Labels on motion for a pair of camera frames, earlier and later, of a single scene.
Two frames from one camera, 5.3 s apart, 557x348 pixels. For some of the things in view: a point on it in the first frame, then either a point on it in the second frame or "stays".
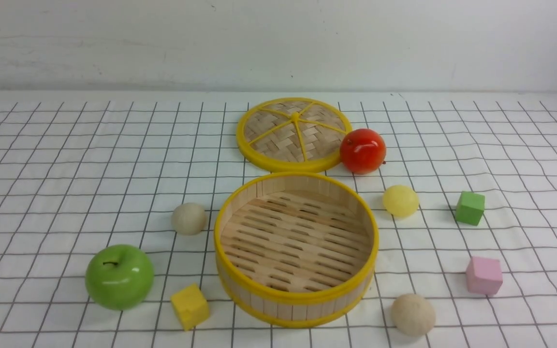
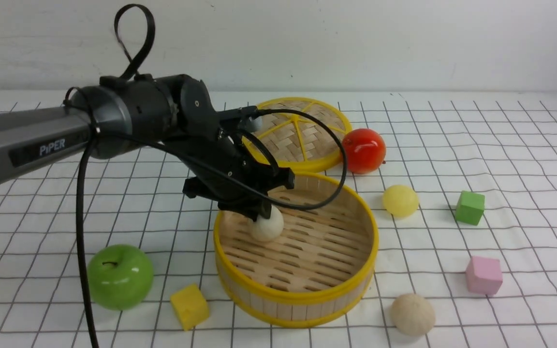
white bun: (413, 314) stays
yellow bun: (400, 201) stays
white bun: (189, 218) → (267, 229)
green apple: (119, 277) stays
